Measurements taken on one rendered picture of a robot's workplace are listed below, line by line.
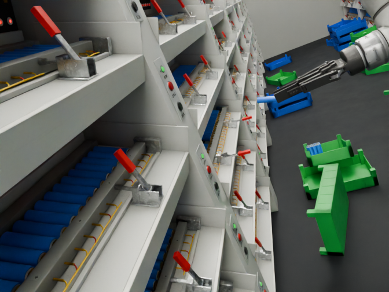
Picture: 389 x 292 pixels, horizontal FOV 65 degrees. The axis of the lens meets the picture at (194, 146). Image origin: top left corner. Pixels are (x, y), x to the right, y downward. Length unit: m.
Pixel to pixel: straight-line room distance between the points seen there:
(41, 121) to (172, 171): 0.27
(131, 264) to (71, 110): 0.18
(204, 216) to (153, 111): 0.24
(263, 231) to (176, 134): 0.72
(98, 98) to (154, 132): 0.21
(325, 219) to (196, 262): 0.65
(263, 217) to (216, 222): 0.62
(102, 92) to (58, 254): 0.19
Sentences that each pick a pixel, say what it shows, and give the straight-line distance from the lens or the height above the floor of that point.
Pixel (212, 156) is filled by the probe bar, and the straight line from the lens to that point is 0.87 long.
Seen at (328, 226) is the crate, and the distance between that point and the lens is 1.17.
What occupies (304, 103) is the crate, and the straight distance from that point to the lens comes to 2.54.
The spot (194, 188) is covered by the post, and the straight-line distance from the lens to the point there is 0.61.
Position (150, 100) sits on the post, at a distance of 0.55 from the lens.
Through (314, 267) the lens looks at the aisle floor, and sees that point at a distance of 1.25.
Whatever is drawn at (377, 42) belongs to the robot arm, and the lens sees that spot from 0.92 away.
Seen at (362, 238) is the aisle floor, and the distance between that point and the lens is 1.32.
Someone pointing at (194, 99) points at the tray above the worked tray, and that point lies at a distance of 0.82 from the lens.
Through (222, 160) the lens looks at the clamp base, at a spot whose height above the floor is 0.55.
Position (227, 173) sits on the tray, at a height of 0.53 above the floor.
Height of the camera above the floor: 0.92
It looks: 21 degrees down
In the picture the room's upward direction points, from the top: 25 degrees counter-clockwise
